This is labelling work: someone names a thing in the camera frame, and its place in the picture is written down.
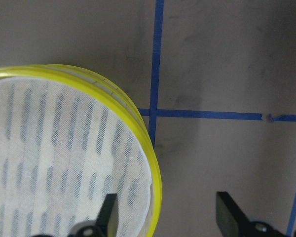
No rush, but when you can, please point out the yellow rimmed bamboo steamer tray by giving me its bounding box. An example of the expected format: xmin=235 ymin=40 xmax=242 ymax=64
xmin=0 ymin=64 xmax=162 ymax=237

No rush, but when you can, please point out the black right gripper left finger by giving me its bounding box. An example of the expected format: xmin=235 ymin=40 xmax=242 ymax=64
xmin=96 ymin=194 xmax=119 ymax=237

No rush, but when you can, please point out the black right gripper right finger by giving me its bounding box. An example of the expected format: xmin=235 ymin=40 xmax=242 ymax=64
xmin=216 ymin=192 xmax=250 ymax=237

